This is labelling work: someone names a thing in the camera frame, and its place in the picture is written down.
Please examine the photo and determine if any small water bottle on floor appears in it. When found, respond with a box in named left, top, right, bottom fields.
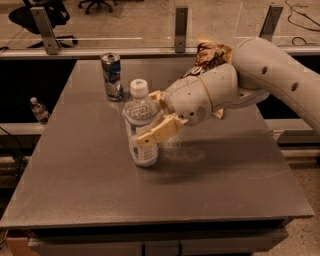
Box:
left=30, top=97, right=50, bottom=125

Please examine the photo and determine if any middle metal glass bracket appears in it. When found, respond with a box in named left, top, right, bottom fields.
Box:
left=174, top=7, right=188, bottom=53

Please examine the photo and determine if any black office chair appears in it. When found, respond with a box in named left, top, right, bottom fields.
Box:
left=9, top=0, right=78, bottom=48

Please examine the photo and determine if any left metal glass bracket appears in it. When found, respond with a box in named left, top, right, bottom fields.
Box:
left=30, top=7, right=61, bottom=55

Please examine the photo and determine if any silver blue drink can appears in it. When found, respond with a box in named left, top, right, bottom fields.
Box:
left=101, top=53, right=124, bottom=101

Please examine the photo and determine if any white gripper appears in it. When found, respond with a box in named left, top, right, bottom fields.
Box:
left=136, top=77, right=213, bottom=147

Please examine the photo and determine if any clear blue-label plastic bottle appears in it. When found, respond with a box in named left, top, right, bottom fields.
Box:
left=122, top=79, right=159, bottom=167

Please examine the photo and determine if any black floor cable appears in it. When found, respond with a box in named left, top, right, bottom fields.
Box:
left=285, top=0, right=320, bottom=46

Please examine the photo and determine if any right metal glass bracket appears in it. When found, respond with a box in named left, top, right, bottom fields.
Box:
left=259, top=4, right=283, bottom=41

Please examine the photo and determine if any metal glass bracket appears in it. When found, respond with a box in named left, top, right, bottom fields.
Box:
left=259, top=4, right=283, bottom=41
left=30, top=7, right=61, bottom=55
left=174, top=7, right=188, bottom=53

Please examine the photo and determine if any glass barrier panel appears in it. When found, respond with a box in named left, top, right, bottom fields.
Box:
left=0, top=0, right=320, bottom=51

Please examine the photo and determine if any brown chip bag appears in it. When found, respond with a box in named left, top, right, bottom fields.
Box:
left=183, top=38, right=233, bottom=78

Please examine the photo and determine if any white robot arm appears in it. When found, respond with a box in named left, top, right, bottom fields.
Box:
left=136, top=38, right=320, bottom=147

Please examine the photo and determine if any black chair base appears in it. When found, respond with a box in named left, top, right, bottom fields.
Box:
left=77, top=0, right=118, bottom=15

